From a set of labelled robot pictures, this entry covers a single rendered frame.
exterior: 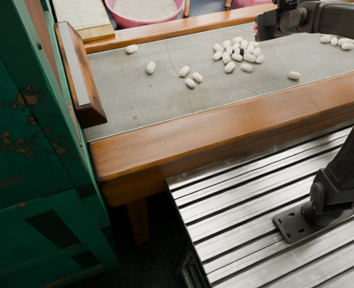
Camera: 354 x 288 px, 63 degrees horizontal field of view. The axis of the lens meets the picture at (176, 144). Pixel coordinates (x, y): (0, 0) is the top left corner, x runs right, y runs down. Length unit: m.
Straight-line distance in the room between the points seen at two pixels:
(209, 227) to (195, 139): 0.21
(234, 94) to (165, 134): 0.25
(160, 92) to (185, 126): 0.15
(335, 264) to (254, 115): 0.38
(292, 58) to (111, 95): 0.56
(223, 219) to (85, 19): 0.70
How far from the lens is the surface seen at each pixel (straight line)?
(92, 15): 1.00
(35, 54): 0.32
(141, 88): 0.81
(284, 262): 0.73
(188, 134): 0.69
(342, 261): 0.79
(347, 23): 0.61
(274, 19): 0.80
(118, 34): 0.94
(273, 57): 0.97
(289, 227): 0.74
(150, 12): 1.07
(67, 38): 0.79
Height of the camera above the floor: 1.33
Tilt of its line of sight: 58 degrees down
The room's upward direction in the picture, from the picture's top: 7 degrees clockwise
